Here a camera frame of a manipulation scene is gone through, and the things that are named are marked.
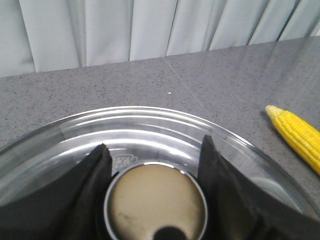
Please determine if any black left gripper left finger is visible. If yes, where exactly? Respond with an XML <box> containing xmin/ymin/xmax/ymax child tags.
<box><xmin>0</xmin><ymin>144</ymin><xmax>113</xmax><ymax>240</ymax></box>

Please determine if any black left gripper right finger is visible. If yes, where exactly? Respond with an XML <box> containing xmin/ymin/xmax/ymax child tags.
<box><xmin>197</xmin><ymin>135</ymin><xmax>320</xmax><ymax>240</ymax></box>

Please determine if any yellow corn cob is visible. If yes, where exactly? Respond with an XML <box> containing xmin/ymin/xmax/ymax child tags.
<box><xmin>265</xmin><ymin>105</ymin><xmax>320</xmax><ymax>174</ymax></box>

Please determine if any white pleated curtain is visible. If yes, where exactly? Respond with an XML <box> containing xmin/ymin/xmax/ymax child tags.
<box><xmin>0</xmin><ymin>0</ymin><xmax>320</xmax><ymax>77</ymax></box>

